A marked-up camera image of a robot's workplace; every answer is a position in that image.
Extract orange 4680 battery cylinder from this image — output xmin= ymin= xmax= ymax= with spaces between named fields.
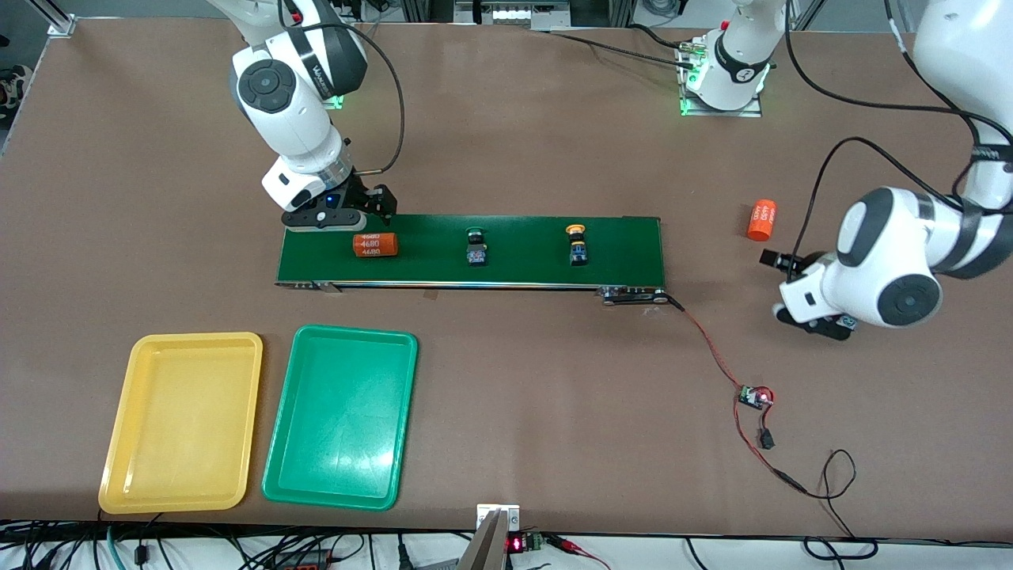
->
xmin=746 ymin=199 xmax=778 ymax=241
xmin=352 ymin=232 xmax=400 ymax=259

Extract red black twisted cable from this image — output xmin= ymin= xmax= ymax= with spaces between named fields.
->
xmin=667 ymin=294 xmax=749 ymax=391

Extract thin black looped cable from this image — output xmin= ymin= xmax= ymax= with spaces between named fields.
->
xmin=802 ymin=448 xmax=881 ymax=561

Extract yellow plastic tray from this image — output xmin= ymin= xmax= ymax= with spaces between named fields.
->
xmin=98 ymin=332 xmax=264 ymax=515

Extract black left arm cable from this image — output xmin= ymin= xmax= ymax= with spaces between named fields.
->
xmin=783 ymin=0 xmax=1013 ymax=278

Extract white metal bracket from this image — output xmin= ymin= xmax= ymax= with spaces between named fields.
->
xmin=476 ymin=503 xmax=522 ymax=533

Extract metal rack with light strip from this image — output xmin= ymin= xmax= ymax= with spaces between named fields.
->
xmin=453 ymin=0 xmax=572 ymax=31

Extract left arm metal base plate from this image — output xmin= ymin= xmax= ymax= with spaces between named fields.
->
xmin=678 ymin=36 xmax=764 ymax=119

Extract red clip leads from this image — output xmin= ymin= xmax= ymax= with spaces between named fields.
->
xmin=546 ymin=534 xmax=614 ymax=570

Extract grey camera post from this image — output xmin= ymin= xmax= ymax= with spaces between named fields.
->
xmin=457 ymin=509 xmax=511 ymax=570

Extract tangled black cable bundle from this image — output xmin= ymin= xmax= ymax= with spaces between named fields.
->
xmin=0 ymin=519 xmax=476 ymax=570

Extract green plastic tray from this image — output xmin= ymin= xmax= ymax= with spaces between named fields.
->
xmin=261 ymin=324 xmax=419 ymax=511

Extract black base supply cable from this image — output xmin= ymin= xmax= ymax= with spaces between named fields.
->
xmin=532 ymin=22 xmax=701 ymax=70

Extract green belt conveyor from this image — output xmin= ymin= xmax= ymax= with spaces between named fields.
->
xmin=275 ymin=211 xmax=670 ymax=307

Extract aluminium frame profile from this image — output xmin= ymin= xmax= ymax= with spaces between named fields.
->
xmin=36 ymin=0 xmax=78 ymax=38

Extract red black power lead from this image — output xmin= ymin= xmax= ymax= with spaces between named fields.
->
xmin=733 ymin=404 xmax=810 ymax=496

